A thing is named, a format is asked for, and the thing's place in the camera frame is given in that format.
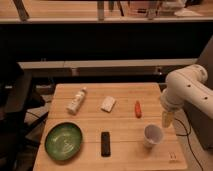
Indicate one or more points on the white plastic bottle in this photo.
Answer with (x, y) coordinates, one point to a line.
(75, 104)

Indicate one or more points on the black chair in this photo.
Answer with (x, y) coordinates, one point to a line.
(17, 95)

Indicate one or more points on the orange carrot toy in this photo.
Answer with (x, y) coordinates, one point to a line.
(138, 112)

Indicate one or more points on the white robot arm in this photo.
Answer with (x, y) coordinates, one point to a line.
(186, 84)

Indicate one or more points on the black rectangular remote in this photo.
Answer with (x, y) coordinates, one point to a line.
(105, 144)

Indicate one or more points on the yellowish gripper tool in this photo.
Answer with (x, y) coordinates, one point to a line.
(167, 118)

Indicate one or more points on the white paper cup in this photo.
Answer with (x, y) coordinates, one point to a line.
(153, 135)

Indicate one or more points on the green ceramic bowl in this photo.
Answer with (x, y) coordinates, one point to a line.
(63, 141)

